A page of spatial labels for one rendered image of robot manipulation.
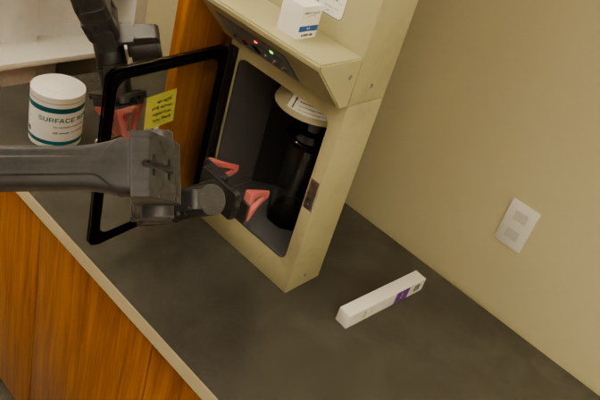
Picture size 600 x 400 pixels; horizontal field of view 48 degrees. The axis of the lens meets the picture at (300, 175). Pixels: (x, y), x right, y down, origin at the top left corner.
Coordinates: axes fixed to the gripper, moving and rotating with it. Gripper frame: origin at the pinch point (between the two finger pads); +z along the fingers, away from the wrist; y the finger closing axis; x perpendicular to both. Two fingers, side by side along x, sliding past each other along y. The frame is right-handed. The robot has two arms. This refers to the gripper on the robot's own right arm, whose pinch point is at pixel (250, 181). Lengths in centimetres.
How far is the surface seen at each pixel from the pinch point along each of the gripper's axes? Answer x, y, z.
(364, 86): -27.4, -12.8, 9.3
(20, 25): 20, 115, 8
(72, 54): 26, 104, 20
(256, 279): 23.4, -6.6, 2.7
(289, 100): -16.5, 2.0, 7.7
